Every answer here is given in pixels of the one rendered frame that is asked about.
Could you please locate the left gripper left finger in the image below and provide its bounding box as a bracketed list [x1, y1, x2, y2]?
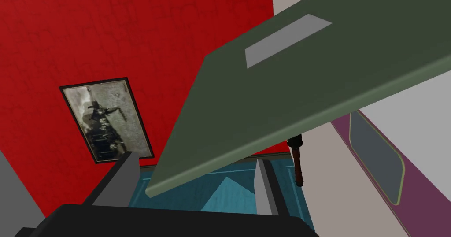
[82, 151, 141, 207]

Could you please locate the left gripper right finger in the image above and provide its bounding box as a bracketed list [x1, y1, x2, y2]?
[254, 158, 290, 217]

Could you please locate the black framed grey picture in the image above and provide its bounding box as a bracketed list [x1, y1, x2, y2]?
[58, 76, 155, 164]

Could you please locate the dark green table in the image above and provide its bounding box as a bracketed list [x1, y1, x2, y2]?
[144, 0, 451, 199]

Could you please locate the purple door with grey window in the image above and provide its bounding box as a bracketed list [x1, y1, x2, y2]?
[330, 109, 451, 237]

